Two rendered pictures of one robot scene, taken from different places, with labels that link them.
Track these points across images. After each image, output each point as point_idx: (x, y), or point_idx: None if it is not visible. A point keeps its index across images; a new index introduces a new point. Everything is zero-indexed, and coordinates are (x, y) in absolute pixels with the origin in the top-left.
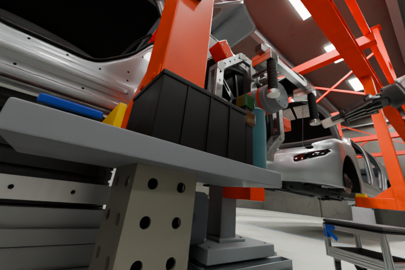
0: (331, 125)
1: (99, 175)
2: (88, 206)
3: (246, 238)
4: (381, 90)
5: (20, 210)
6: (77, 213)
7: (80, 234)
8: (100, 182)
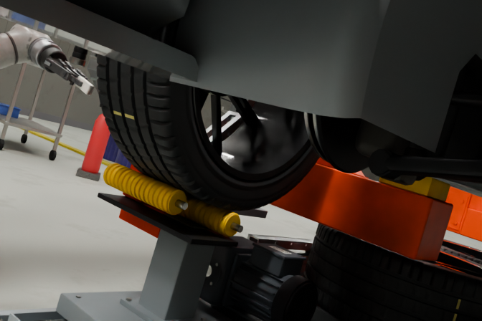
0: (82, 91)
1: (316, 248)
2: (310, 279)
3: (107, 312)
4: (66, 58)
5: None
6: None
7: None
8: (317, 257)
